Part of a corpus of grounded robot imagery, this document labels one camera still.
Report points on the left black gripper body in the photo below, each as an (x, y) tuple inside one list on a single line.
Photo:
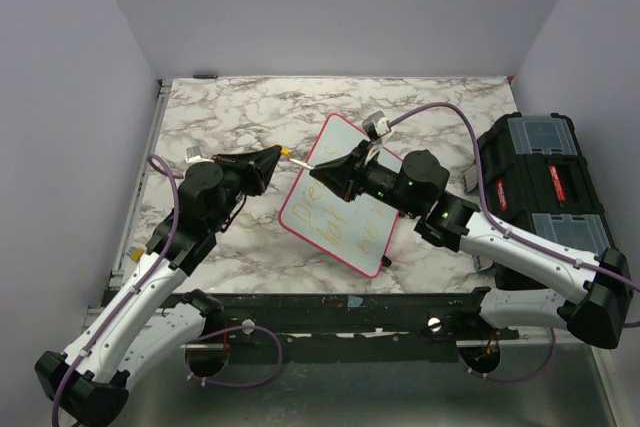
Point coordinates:
[(243, 180)]

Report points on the white yellow whiteboard marker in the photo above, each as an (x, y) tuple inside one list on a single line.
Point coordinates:
[(301, 164)]

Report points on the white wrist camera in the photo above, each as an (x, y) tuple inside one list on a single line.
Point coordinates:
[(193, 155), (377, 128)]

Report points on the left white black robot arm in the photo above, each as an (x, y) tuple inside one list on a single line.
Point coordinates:
[(92, 378)]

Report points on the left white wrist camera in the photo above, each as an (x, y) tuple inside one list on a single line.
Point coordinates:
[(193, 155)]

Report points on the yellow clamp with bolt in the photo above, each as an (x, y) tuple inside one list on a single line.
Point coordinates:
[(135, 253)]

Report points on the pink framed whiteboard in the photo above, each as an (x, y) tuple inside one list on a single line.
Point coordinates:
[(356, 233)]

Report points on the black plastic toolbox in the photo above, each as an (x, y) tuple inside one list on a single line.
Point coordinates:
[(536, 178)]

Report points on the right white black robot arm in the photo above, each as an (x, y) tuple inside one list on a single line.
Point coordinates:
[(585, 293)]

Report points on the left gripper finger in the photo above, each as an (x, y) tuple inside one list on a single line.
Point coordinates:
[(265, 158), (268, 175)]

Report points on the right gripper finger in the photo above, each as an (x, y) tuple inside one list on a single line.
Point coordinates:
[(347, 162), (338, 179)]

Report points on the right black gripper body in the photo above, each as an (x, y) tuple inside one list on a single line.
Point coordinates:
[(378, 181)]

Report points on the aluminium rail frame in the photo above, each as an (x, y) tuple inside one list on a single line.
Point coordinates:
[(101, 162)]

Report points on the black base frame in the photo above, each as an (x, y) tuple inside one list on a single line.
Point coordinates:
[(342, 328)]

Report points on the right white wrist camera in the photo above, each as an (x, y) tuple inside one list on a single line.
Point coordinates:
[(377, 128)]

